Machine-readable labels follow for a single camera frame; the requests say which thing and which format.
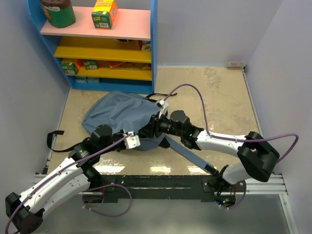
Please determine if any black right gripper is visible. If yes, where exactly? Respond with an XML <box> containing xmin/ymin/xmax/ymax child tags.
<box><xmin>138</xmin><ymin>111</ymin><xmax>183</xmax><ymax>138</ymax></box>

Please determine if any blue shelf unit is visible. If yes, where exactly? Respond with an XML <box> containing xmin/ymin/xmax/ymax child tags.
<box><xmin>25</xmin><ymin>0</ymin><xmax>158</xmax><ymax>94</ymax></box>

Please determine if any small green box on shelf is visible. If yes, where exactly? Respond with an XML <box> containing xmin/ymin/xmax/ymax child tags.
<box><xmin>83</xmin><ymin>59</ymin><xmax>99</xmax><ymax>70</ymax></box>

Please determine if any green brown canister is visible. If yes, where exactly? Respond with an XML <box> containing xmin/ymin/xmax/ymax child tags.
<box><xmin>40</xmin><ymin>0</ymin><xmax>76</xmax><ymax>28</ymax></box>

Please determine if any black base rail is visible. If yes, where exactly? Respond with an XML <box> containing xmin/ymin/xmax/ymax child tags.
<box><xmin>87</xmin><ymin>175</ymin><xmax>246</xmax><ymax>203</ymax></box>

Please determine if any blue student backpack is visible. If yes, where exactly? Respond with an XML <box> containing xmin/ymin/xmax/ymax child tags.
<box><xmin>46</xmin><ymin>91</ymin><xmax>219</xmax><ymax>176</ymax></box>

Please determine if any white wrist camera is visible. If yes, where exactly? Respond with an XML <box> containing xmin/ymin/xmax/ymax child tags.
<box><xmin>123</xmin><ymin>131</ymin><xmax>140</xmax><ymax>149</ymax></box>
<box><xmin>156</xmin><ymin>99</ymin><xmax>169</xmax><ymax>118</ymax></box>

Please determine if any yellow green carton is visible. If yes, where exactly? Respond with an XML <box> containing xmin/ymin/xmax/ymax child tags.
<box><xmin>91</xmin><ymin>0</ymin><xmax>118</xmax><ymax>29</ymax></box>

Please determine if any white wall label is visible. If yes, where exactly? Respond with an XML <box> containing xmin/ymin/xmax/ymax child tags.
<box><xmin>225</xmin><ymin>62</ymin><xmax>246</xmax><ymax>69</ymax></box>

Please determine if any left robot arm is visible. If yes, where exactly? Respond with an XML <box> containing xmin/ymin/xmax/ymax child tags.
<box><xmin>4</xmin><ymin>125</ymin><xmax>140</xmax><ymax>234</ymax></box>

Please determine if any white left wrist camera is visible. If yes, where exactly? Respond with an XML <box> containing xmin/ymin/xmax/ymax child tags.
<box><xmin>123</xmin><ymin>131</ymin><xmax>140</xmax><ymax>149</ymax></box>

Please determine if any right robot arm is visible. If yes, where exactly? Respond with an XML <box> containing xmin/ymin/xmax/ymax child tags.
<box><xmin>138</xmin><ymin>110</ymin><xmax>280</xmax><ymax>192</ymax></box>

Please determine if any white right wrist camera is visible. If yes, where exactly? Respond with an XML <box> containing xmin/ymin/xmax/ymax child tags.
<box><xmin>156</xmin><ymin>99</ymin><xmax>169</xmax><ymax>118</ymax></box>

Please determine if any light blue tissue pack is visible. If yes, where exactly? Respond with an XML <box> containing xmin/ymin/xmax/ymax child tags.
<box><xmin>75</xmin><ymin>77</ymin><xmax>87</xmax><ymax>83</ymax></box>

